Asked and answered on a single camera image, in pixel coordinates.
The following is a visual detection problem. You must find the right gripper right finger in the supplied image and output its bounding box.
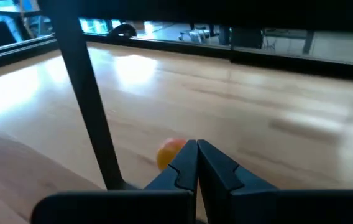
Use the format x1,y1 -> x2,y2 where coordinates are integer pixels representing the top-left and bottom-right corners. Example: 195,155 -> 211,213
197,139 -> 353,224

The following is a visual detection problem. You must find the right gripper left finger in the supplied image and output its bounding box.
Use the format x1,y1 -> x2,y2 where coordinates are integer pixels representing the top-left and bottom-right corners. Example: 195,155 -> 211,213
30,139 -> 199,224

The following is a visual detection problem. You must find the small orange fruit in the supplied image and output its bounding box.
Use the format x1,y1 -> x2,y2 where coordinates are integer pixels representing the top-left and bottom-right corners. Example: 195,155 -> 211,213
156,138 -> 188,172

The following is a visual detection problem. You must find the black perforated metal shelf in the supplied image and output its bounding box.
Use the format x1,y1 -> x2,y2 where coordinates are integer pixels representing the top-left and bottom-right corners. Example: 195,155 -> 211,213
36,0 -> 353,191

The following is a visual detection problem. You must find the black curved frame bracket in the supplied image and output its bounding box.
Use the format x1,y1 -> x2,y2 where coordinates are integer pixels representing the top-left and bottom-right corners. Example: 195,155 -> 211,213
107,23 -> 137,39

